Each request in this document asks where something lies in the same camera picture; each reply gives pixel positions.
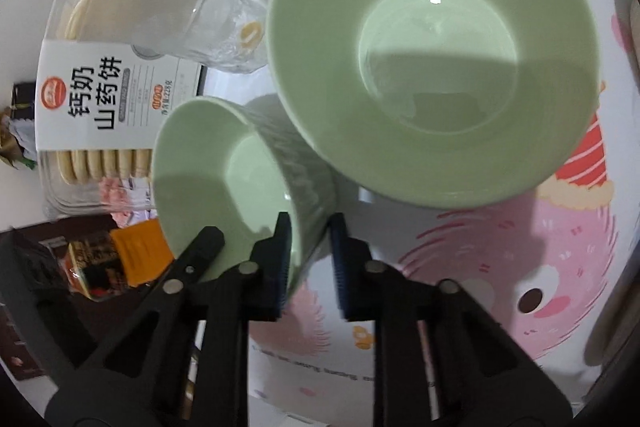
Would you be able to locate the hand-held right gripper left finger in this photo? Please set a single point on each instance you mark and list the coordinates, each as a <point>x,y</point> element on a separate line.
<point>282,267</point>

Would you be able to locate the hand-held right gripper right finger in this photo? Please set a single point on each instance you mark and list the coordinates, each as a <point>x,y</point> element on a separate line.
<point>340,272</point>

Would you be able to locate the green ribbed bowl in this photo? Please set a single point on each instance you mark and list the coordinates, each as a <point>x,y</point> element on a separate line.
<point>215,187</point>
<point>440,57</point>

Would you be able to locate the cartoon printed table cover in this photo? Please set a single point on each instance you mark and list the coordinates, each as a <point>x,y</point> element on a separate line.
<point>475,287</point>

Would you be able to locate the orange drink bottle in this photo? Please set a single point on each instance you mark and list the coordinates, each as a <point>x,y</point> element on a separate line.
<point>130,257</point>

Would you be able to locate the pink candy packet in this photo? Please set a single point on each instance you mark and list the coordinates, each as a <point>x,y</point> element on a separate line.
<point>120,202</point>

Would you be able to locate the clear plastic biscuit box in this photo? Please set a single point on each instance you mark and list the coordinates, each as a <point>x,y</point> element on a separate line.
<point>85,107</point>

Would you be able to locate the black paper bag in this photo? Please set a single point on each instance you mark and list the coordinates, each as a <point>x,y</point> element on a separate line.
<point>25,99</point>

